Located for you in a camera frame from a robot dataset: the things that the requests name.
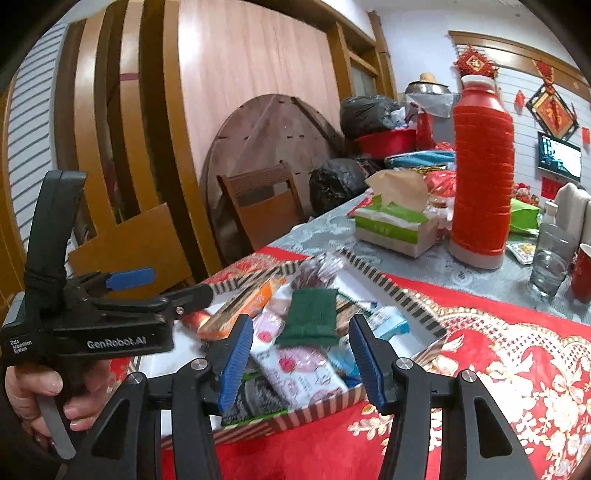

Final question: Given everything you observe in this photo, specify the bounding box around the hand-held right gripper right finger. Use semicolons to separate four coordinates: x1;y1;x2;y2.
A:
348;314;539;480

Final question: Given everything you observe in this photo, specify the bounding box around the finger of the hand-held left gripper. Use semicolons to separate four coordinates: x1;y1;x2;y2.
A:
99;284;214;321
69;268;156;296

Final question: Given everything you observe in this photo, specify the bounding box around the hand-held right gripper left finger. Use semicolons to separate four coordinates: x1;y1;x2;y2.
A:
65;314;254;480

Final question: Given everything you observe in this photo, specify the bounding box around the red snack packet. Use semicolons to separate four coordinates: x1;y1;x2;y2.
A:
181;308;218;330

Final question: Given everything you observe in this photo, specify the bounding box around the black green-edged snack packet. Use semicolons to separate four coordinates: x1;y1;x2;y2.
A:
222;369;291;425

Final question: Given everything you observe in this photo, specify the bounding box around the orange clear biscuit packet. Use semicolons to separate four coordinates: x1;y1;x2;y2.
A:
198;276;287;340

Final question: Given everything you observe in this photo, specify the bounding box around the white purple snack packet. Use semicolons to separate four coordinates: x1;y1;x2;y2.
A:
252;344;349;409

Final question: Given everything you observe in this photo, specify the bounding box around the dark green snack packet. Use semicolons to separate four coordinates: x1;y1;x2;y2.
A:
274;288;340;348

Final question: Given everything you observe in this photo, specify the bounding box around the striped cardboard box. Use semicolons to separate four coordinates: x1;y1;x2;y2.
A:
139;249;448;444

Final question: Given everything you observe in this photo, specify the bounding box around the clear plastic snack bag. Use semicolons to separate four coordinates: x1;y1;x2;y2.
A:
293;256;349;291

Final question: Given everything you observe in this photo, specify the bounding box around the person's left hand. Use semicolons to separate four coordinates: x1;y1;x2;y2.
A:
2;360;114;444

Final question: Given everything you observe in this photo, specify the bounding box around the wooden slatted chair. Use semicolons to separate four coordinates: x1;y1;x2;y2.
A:
53;0;222;289

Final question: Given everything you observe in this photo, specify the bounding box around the blue white snack packet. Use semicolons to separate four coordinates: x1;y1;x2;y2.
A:
330;307;411;386

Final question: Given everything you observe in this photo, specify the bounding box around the small white pink packet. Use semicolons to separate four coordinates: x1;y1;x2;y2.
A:
253;310;283;344

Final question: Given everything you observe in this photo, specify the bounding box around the wooden folding chair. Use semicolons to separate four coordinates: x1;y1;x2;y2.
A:
217;161;305;252

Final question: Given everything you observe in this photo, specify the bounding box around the red floral tablecloth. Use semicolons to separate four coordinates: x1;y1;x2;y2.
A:
159;247;591;480

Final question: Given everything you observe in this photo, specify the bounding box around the grey lace tablecloth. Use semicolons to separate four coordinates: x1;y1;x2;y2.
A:
270;194;591;324

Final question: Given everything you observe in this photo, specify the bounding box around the green white tissue box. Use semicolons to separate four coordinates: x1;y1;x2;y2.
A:
353;170;439;258

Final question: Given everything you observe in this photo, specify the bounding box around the round wooden tabletop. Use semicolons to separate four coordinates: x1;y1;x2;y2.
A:
201;93;345;266

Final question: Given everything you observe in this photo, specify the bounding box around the black garbage bag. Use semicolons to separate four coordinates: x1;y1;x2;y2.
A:
340;95;402;139
308;158;370;215

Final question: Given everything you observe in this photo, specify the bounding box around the small printed packet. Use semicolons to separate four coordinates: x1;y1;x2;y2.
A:
505;240;536;265

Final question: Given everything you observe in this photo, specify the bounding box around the red plastic bag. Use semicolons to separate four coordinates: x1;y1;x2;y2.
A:
425;170;458;195

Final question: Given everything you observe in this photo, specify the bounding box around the clear glass tumbler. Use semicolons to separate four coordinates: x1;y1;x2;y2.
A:
527;224;578;298

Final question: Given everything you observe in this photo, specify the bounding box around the blue bag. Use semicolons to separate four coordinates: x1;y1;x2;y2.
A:
384;150;455;169

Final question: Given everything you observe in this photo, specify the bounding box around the red ribbed thermos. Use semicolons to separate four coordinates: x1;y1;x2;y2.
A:
449;74;515;270

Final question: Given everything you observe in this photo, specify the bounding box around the red plastic basin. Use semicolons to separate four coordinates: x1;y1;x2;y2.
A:
353;128;416;160

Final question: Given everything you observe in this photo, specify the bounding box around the red speckled mug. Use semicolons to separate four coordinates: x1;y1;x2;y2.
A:
570;244;591;303

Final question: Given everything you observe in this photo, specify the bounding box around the light wooden wardrobe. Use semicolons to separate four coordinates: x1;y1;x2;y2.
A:
178;0;398;185

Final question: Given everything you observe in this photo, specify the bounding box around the grey cloth on chair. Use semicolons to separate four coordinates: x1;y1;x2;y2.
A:
554;182;591;247

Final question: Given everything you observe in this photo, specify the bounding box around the television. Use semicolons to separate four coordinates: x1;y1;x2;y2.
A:
537;131;583;183

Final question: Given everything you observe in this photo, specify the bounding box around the metal pot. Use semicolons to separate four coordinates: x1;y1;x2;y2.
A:
406;73;451;95

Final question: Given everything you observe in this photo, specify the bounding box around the diamond red wall decoration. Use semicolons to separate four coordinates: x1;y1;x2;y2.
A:
525;60;579;141

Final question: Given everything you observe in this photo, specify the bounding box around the red knot wall ornament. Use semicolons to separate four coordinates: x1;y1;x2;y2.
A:
453;44;499;78

